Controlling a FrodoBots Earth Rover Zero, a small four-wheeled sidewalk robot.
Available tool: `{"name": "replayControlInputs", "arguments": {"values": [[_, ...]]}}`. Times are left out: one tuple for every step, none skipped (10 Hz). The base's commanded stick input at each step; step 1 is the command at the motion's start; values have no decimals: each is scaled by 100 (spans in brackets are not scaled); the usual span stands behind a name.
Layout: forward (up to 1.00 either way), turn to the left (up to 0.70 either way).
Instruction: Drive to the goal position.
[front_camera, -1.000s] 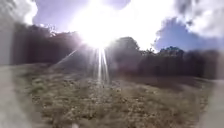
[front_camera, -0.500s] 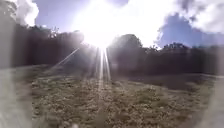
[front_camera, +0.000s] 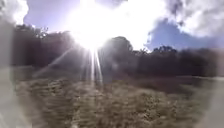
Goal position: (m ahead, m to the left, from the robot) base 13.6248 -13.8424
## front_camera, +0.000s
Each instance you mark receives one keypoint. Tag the dry brown grass ground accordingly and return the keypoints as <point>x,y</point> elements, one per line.
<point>113,106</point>

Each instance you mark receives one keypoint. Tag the dark row of trees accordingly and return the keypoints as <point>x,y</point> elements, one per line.
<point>160,61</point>

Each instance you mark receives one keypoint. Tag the pale grey paved path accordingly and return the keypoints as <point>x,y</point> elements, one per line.
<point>216,110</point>

